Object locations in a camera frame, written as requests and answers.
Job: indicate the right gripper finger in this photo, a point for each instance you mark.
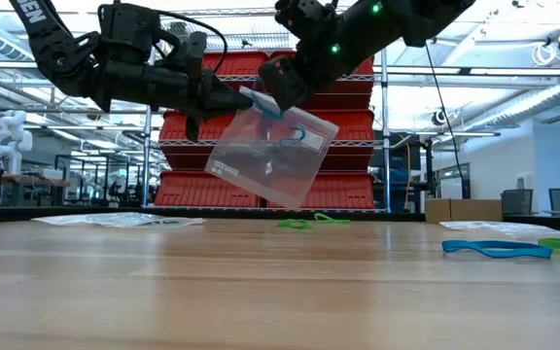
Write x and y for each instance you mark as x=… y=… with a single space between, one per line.
x=285 y=82

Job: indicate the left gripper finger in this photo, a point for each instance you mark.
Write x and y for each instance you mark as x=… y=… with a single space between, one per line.
x=224 y=103

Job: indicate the blue rubber band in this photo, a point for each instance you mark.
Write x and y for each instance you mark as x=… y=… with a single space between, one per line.
x=268 y=109
x=545 y=252
x=303 y=133

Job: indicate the clear plastic zip bag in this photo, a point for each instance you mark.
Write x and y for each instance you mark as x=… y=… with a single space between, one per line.
x=115 y=220
x=499 y=226
x=260 y=170

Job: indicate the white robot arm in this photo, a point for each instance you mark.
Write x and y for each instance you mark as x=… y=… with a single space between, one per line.
x=10 y=146

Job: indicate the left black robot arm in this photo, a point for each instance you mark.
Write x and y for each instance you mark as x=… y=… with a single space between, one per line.
x=51 y=44

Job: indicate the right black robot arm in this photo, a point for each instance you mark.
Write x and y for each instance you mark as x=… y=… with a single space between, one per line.
x=396 y=19

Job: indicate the red plastic storage bin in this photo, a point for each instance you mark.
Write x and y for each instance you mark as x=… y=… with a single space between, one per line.
x=234 y=63
x=173 y=126
x=187 y=194
x=353 y=121
x=338 y=192
x=358 y=92

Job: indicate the black equipment rack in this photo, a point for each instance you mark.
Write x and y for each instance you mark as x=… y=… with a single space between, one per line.
x=399 y=160

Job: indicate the round grey fixture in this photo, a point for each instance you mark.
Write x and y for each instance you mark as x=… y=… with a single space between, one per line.
x=439 y=117

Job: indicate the wooden workbench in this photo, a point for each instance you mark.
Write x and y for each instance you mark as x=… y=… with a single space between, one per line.
x=17 y=179

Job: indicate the brown cardboard box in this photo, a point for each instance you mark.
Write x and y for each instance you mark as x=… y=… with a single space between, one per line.
x=474 y=210

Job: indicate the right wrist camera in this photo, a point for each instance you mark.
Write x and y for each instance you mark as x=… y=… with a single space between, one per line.
x=304 y=14

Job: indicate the background black frame workstation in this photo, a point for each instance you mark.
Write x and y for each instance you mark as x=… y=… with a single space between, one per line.
x=90 y=180

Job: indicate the black aluminium table frame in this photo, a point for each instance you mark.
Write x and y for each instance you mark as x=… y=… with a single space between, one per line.
x=17 y=215

